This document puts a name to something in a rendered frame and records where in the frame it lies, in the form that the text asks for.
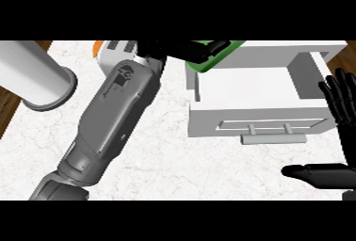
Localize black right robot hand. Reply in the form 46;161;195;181
280;67;356;191

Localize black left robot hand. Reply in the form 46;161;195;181
134;40;232;64

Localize grey drawer handle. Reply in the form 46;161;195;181
239;123;308;146

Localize orange object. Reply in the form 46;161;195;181
91;40;106;59

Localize white cylinder with grey rim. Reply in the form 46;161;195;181
0;40;80;112

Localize white open drawer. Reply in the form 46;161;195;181
184;51;338;138

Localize white cabinet body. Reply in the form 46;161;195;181
217;40;348;65

